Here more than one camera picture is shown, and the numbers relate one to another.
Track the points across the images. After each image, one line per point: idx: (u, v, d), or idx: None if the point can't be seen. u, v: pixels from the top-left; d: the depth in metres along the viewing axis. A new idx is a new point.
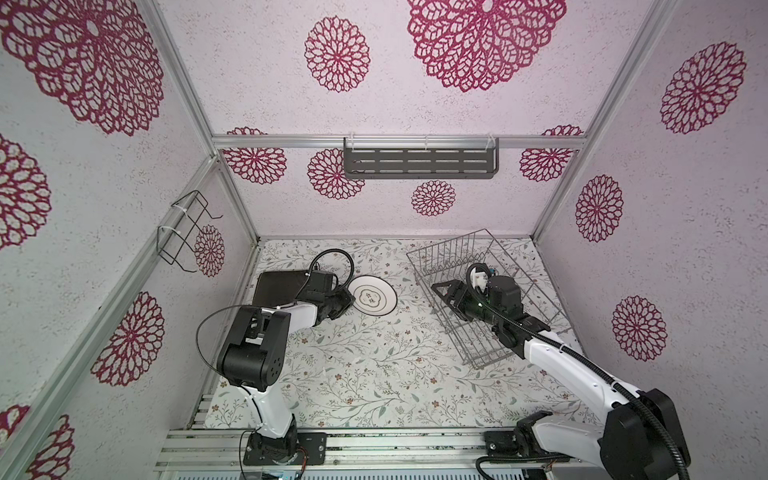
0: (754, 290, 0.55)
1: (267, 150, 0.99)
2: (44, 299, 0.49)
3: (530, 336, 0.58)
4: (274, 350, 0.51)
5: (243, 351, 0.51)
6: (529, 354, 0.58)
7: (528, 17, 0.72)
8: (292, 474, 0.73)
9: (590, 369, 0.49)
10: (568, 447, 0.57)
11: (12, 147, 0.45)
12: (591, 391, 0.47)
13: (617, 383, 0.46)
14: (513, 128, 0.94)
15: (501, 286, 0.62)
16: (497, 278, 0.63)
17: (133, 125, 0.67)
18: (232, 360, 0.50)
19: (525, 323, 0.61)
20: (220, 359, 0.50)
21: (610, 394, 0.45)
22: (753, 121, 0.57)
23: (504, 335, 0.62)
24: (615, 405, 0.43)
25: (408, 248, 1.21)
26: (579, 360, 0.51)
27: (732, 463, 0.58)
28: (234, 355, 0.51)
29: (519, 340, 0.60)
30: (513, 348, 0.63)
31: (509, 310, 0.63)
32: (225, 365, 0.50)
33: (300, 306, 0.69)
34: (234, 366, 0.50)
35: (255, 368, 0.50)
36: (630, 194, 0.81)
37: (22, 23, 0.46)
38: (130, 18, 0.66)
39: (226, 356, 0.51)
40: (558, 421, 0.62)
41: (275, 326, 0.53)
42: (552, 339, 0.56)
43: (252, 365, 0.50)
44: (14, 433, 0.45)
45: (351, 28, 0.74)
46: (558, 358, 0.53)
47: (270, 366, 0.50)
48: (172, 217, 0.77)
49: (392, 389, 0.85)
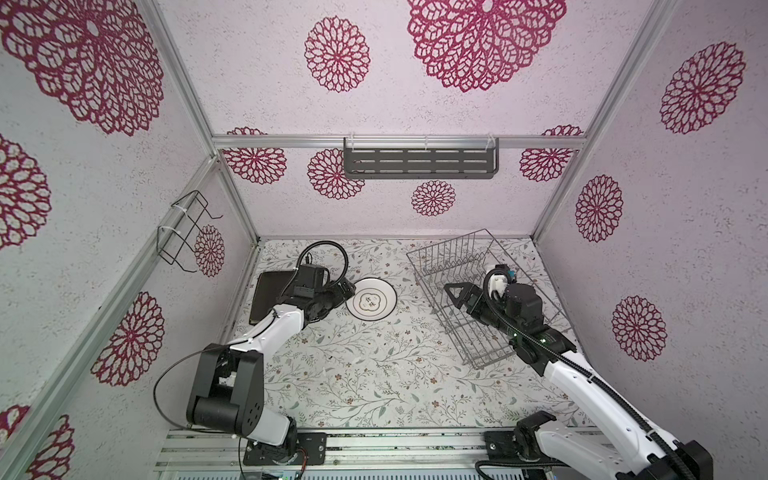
0: (753, 290, 0.55)
1: (267, 150, 0.99)
2: (44, 299, 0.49)
3: (554, 358, 0.53)
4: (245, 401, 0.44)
5: (214, 399, 0.46)
6: (551, 375, 0.54)
7: (528, 17, 0.72)
8: (292, 474, 0.73)
9: (624, 409, 0.45)
10: (573, 460, 0.56)
11: (12, 147, 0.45)
12: (625, 435, 0.43)
13: (653, 432, 0.42)
14: (513, 128, 0.94)
15: (523, 296, 0.56)
16: (518, 288, 0.58)
17: (133, 125, 0.67)
18: (202, 407, 0.45)
19: (547, 341, 0.56)
20: (191, 408, 0.45)
21: (645, 444, 0.41)
22: (753, 121, 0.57)
23: (523, 350, 0.57)
24: (651, 458, 0.40)
25: (408, 248, 1.21)
26: (609, 397, 0.47)
27: (731, 463, 0.58)
28: (205, 401, 0.45)
29: (541, 356, 0.55)
30: (533, 364, 0.58)
31: (528, 323, 0.57)
32: (196, 413, 0.45)
33: (279, 321, 0.58)
34: (206, 416, 0.45)
35: (228, 420, 0.44)
36: (630, 194, 0.81)
37: (22, 23, 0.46)
38: (130, 18, 0.66)
39: (197, 405, 0.45)
40: (562, 429, 0.62)
41: (242, 372, 0.45)
42: (581, 366, 0.51)
43: (225, 416, 0.44)
44: (14, 433, 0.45)
45: (351, 28, 0.74)
46: (587, 389, 0.48)
47: (244, 416, 0.44)
48: (172, 217, 0.77)
49: (392, 390, 0.85)
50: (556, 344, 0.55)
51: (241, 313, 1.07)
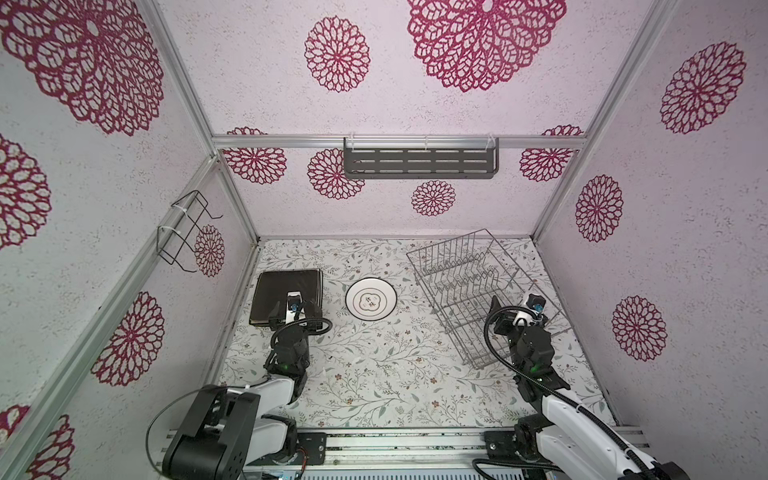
0: (754, 290, 0.55)
1: (267, 150, 0.99)
2: (45, 299, 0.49)
3: (547, 392, 0.60)
4: (233, 443, 0.43)
5: (195, 446, 0.43)
6: (546, 409, 0.60)
7: (528, 17, 0.72)
8: (292, 474, 0.73)
9: (603, 431, 0.50)
10: (572, 473, 0.56)
11: (12, 147, 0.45)
12: (604, 455, 0.47)
13: (630, 450, 0.46)
14: (513, 128, 0.94)
15: (535, 343, 0.60)
16: (534, 333, 0.62)
17: (133, 125, 0.67)
18: (182, 459, 0.42)
19: (546, 381, 0.62)
20: (169, 454, 0.42)
21: (622, 460, 0.45)
22: (753, 121, 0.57)
23: (523, 387, 0.64)
24: (627, 472, 0.43)
25: (408, 248, 1.21)
26: (594, 423, 0.52)
27: (731, 463, 0.58)
28: (185, 449, 0.42)
29: (538, 395, 0.61)
30: (531, 401, 0.63)
31: (536, 367, 0.62)
32: (175, 463, 0.42)
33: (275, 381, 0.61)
34: (183, 465, 0.41)
35: (209, 467, 0.41)
36: (630, 194, 0.81)
37: (22, 23, 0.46)
38: (130, 18, 0.66)
39: (177, 450, 0.42)
40: (566, 438, 0.61)
41: (237, 414, 0.45)
42: (569, 398, 0.57)
43: (207, 463, 0.41)
44: (14, 433, 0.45)
45: (351, 28, 0.74)
46: (573, 416, 0.54)
47: (227, 463, 0.41)
48: (172, 217, 0.77)
49: (392, 389, 0.85)
50: (551, 383, 0.62)
51: (241, 313, 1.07)
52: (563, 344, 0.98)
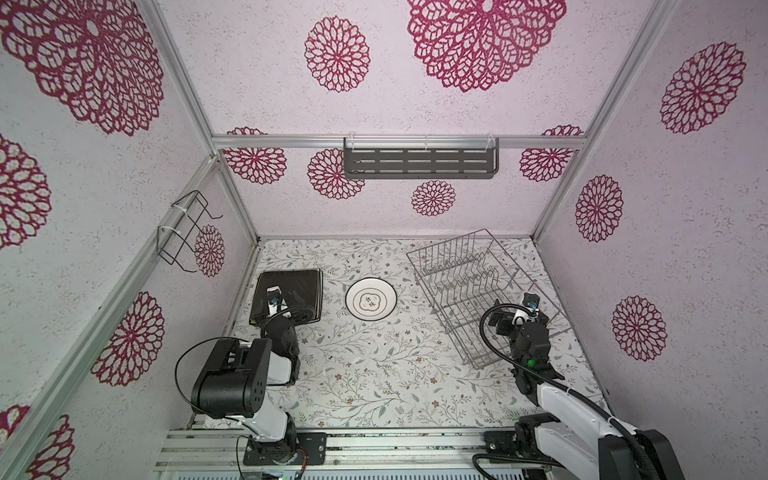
0: (753, 290, 0.55)
1: (267, 150, 0.99)
2: (45, 299, 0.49)
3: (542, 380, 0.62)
4: (256, 372, 0.49)
5: (217, 382, 0.47)
6: (542, 398, 0.61)
7: (528, 17, 0.72)
8: (292, 474, 0.73)
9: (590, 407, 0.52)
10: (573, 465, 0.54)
11: (12, 147, 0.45)
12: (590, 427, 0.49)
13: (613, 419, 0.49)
14: (513, 128, 0.94)
15: (532, 337, 0.63)
16: (531, 326, 0.65)
17: (133, 125, 0.67)
18: (207, 395, 0.46)
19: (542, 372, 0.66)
20: (195, 395, 0.46)
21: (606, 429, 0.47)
22: (753, 122, 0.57)
23: (520, 380, 0.66)
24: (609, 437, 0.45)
25: (408, 248, 1.21)
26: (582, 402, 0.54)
27: (731, 463, 0.58)
28: (209, 387, 0.47)
29: (534, 387, 0.63)
30: (528, 394, 0.65)
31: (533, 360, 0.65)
32: (201, 399, 0.46)
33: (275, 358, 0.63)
34: (210, 400, 0.46)
35: (236, 397, 0.46)
36: (630, 194, 0.81)
37: (22, 23, 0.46)
38: (130, 18, 0.66)
39: (201, 390, 0.46)
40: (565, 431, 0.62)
41: (256, 354, 0.51)
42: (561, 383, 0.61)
43: (233, 393, 0.46)
44: (14, 433, 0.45)
45: (351, 28, 0.74)
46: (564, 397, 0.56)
47: (253, 390, 0.47)
48: (172, 217, 0.77)
49: (392, 389, 0.85)
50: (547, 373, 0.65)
51: (241, 313, 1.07)
52: (563, 344, 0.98)
